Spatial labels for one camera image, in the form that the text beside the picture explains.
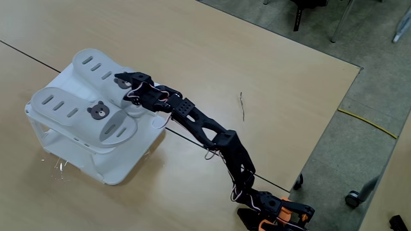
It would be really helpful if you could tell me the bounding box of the white bear slipper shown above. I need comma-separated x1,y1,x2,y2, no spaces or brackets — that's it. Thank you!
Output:
30,87,139,148
71,48,155,118

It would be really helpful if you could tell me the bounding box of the white plastic box shelf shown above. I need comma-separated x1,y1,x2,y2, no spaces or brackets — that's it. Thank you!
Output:
24,62,167,186

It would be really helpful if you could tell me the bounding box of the black chair part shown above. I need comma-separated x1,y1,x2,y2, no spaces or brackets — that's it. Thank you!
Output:
290,0,329,32

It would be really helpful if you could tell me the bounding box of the black caster wheel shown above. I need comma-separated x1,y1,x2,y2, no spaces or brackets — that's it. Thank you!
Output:
292,173,304,191

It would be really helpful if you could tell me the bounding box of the metal chair leg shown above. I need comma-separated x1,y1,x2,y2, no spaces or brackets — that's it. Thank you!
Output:
330,0,354,44

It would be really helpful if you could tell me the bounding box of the grey caster wheel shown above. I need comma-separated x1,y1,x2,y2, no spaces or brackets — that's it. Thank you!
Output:
345,190,363,209

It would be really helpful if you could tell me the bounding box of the grey furniture leg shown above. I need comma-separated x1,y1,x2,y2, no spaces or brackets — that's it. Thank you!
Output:
358,175,381,202

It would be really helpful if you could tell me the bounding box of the pale grey folded umbrella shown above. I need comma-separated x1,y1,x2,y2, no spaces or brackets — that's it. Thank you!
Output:
392,3,411,44

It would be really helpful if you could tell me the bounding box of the black object on floor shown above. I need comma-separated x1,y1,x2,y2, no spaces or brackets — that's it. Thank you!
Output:
389,214,409,231

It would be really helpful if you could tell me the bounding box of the yellow floor cable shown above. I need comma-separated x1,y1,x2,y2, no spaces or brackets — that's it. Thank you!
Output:
337,108,398,140

